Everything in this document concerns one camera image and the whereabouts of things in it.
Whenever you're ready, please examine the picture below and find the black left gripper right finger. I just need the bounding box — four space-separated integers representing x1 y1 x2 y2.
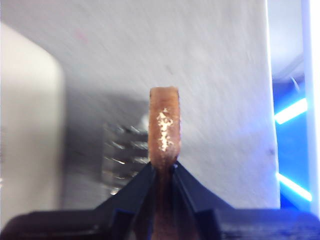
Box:
172 163 320 240

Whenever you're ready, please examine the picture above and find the brown bread slice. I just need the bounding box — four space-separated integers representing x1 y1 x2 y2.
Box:
148 85 182 240

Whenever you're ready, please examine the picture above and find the cream and steel toaster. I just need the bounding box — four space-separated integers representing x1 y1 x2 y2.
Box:
0 22 67 221

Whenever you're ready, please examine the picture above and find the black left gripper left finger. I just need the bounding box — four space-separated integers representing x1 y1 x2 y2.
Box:
0 163 158 240

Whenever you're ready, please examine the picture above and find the steel bread rack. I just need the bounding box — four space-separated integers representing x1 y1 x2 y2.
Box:
101 112 151 197

